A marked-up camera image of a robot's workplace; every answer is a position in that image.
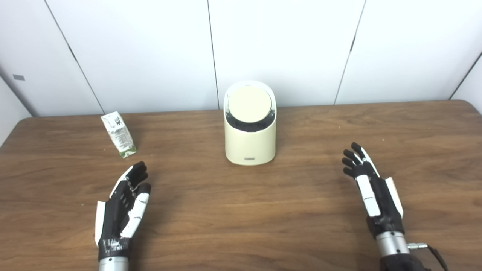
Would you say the white green milk carton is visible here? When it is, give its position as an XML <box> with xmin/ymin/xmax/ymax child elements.
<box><xmin>101</xmin><ymin>111</ymin><xmax>137</xmax><ymax>159</ymax></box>

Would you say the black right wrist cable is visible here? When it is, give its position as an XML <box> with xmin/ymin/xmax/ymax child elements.
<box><xmin>408</xmin><ymin>244</ymin><xmax>448</xmax><ymax>271</ymax></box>

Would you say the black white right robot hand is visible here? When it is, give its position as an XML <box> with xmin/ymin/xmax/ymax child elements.
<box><xmin>342</xmin><ymin>142</ymin><xmax>405</xmax><ymax>239</ymax></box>

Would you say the cream-colored bin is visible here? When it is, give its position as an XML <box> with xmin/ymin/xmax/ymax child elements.
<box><xmin>224</xmin><ymin>80</ymin><xmax>277</xmax><ymax>166</ymax></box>

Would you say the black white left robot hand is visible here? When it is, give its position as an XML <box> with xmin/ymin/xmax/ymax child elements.
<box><xmin>94</xmin><ymin>161</ymin><xmax>152</xmax><ymax>261</ymax></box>

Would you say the round cream bin lid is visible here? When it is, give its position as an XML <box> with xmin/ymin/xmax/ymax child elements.
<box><xmin>227</xmin><ymin>85</ymin><xmax>272</xmax><ymax>123</ymax></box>

